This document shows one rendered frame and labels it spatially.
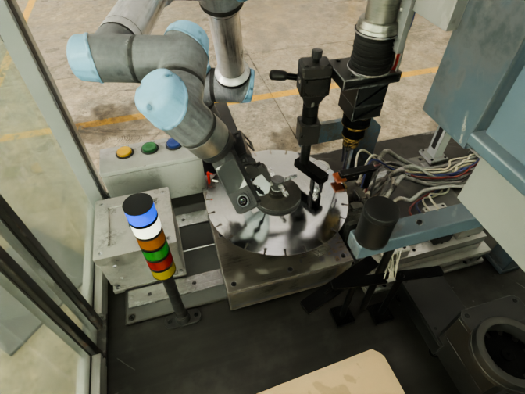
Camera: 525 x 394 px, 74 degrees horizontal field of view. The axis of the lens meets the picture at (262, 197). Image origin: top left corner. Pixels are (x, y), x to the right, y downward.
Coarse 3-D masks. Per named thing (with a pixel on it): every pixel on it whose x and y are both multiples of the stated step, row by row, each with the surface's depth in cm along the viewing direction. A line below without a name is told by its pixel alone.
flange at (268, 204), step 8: (288, 184) 83; (296, 184) 83; (272, 192) 79; (280, 192) 79; (288, 192) 81; (296, 192) 81; (264, 200) 79; (272, 200) 79; (280, 200) 79; (288, 200) 79; (296, 200) 79; (264, 208) 78; (272, 208) 78; (280, 208) 78; (288, 208) 78
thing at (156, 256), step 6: (162, 246) 59; (168, 246) 61; (144, 252) 58; (150, 252) 58; (156, 252) 58; (162, 252) 59; (168, 252) 61; (150, 258) 59; (156, 258) 59; (162, 258) 60
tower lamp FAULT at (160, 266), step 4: (168, 256) 62; (172, 256) 64; (164, 260) 61; (168, 260) 62; (172, 260) 64; (148, 264) 62; (152, 264) 61; (156, 264) 61; (160, 264) 61; (164, 264) 62; (168, 264) 63; (152, 268) 62; (156, 268) 62; (160, 268) 62; (164, 268) 62
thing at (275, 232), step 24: (288, 168) 88; (216, 192) 82; (336, 192) 82; (216, 216) 78; (240, 216) 78; (264, 216) 78; (288, 216) 78; (312, 216) 78; (336, 216) 78; (240, 240) 73; (264, 240) 73; (288, 240) 73; (312, 240) 73
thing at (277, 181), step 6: (270, 168) 81; (270, 174) 80; (294, 174) 79; (276, 180) 78; (282, 180) 78; (288, 180) 79; (258, 186) 77; (276, 186) 78; (282, 186) 77; (282, 192) 76
